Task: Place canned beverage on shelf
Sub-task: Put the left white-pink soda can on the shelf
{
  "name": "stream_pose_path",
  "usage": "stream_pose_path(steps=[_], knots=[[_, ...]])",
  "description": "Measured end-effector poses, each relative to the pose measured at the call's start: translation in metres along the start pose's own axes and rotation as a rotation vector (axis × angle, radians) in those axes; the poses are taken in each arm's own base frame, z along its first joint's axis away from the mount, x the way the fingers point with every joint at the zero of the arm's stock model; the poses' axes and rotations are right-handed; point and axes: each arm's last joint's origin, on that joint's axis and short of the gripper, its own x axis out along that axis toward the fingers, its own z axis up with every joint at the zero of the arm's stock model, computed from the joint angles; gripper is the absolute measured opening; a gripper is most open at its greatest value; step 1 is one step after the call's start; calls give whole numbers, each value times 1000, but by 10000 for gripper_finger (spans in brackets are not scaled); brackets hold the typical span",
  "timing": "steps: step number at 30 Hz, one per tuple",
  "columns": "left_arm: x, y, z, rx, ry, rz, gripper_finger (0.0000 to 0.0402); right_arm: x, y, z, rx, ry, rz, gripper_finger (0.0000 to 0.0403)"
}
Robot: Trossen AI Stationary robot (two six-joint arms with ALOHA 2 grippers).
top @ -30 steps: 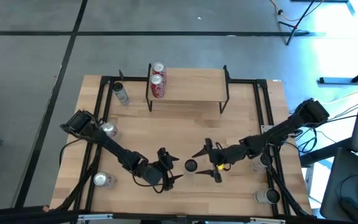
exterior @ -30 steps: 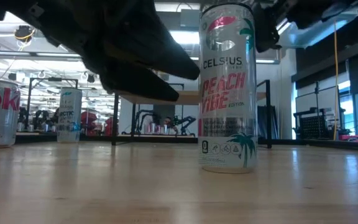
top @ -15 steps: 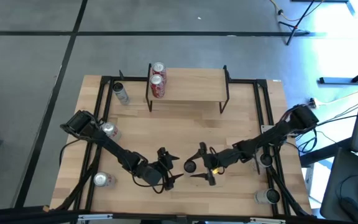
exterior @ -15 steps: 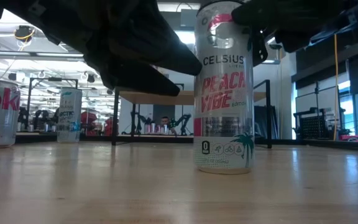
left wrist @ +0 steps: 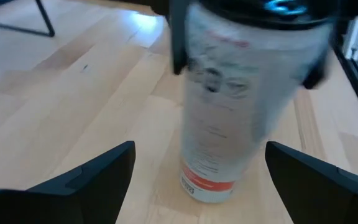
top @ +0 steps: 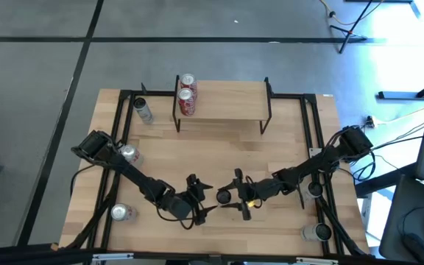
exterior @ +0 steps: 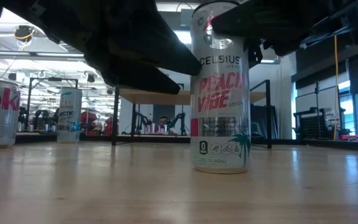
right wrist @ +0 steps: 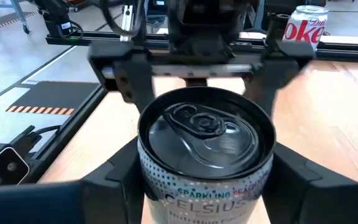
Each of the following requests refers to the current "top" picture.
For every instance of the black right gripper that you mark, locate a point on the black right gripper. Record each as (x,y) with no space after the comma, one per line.
(258,189)

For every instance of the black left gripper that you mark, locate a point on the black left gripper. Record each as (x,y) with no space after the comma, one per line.
(180,208)

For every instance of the silver can with red print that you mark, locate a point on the silver can with red print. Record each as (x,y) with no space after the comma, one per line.
(133,156)

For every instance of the silver soda can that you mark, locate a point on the silver soda can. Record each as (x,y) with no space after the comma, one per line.
(120,212)

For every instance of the red soda can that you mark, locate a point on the red soda can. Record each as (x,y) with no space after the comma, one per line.
(188,81)
(186,103)

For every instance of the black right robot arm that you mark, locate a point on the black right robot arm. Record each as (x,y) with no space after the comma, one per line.
(307,165)

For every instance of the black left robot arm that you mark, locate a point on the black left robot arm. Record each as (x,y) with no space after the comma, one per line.
(131,171)

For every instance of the wooden shelf with black legs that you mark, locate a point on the wooden shelf with black legs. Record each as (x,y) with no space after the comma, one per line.
(230,99)

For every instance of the yellow tag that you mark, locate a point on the yellow tag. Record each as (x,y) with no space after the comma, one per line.
(250,203)

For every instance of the black desk base beam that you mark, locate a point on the black desk base beam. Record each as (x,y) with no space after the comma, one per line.
(377,183)

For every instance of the white power strip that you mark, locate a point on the white power strip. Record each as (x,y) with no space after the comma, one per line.
(371,121)

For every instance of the grey side desk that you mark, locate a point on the grey side desk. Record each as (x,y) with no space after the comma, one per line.
(399,213)

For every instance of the black computer mouse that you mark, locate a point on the black computer mouse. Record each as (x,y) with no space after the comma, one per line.
(418,246)

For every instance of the black floor stand base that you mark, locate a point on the black floor stand base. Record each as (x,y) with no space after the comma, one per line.
(399,95)

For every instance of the black tripod stand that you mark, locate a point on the black tripod stand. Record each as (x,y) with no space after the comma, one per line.
(348,33)

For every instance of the black metal table frame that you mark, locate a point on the black metal table frame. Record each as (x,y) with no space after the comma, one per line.
(197,258)

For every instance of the silver frame bracket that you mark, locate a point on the silver frame bracket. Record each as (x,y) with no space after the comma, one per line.
(317,261)
(112,257)

